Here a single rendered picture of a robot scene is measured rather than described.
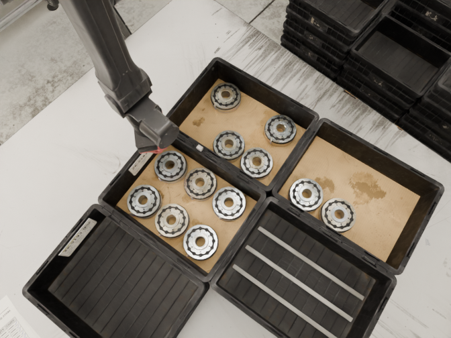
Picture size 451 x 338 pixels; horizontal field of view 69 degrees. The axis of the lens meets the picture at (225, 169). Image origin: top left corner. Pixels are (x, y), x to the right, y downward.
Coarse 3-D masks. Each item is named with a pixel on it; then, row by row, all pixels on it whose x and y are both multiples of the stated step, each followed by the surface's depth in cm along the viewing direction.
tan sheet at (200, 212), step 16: (192, 160) 108; (144, 176) 107; (128, 192) 106; (160, 192) 105; (176, 192) 105; (192, 208) 103; (208, 208) 103; (144, 224) 102; (192, 224) 102; (208, 224) 102; (224, 224) 101; (240, 224) 101; (176, 240) 100; (224, 240) 100; (208, 272) 97
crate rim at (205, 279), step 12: (192, 144) 99; (132, 156) 99; (204, 156) 98; (228, 168) 97; (240, 180) 95; (108, 192) 96; (264, 192) 94; (108, 204) 95; (120, 216) 94; (252, 216) 92; (132, 228) 92; (240, 228) 91; (156, 240) 91; (168, 252) 90; (228, 252) 89; (180, 264) 88; (216, 264) 88; (204, 276) 87
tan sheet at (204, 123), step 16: (208, 96) 116; (192, 112) 114; (208, 112) 114; (240, 112) 114; (256, 112) 113; (272, 112) 113; (192, 128) 112; (208, 128) 112; (224, 128) 112; (240, 128) 112; (256, 128) 111; (208, 144) 110; (256, 144) 110; (272, 176) 106
